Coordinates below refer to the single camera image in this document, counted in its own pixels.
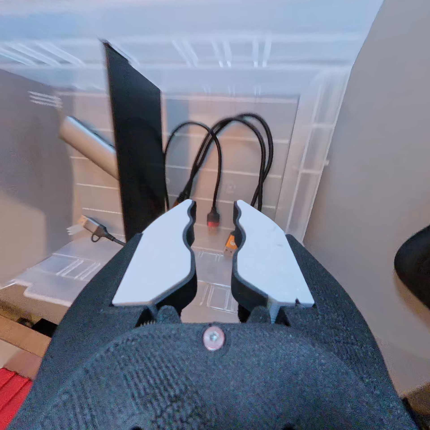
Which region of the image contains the clear plastic bin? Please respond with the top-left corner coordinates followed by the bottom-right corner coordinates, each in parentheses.
top-left (0, 0), bottom-right (385, 314)

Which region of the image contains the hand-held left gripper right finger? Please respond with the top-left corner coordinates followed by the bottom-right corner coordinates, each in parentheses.
top-left (231, 200), bottom-right (316, 324)

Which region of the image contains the black bin divider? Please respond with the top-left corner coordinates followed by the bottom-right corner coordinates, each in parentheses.
top-left (102, 40), bottom-right (168, 242)

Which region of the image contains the red plastic bin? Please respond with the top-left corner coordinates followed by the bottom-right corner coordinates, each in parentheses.
top-left (0, 368), bottom-right (34, 430)

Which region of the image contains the thin usb cable gold plug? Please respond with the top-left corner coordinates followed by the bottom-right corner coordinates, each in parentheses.
top-left (172, 113), bottom-right (274, 259)

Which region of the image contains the red black usb cable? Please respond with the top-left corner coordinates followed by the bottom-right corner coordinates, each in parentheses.
top-left (163, 122), bottom-right (223, 232)

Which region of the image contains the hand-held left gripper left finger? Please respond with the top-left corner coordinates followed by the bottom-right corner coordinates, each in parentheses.
top-left (112, 199), bottom-right (198, 316)

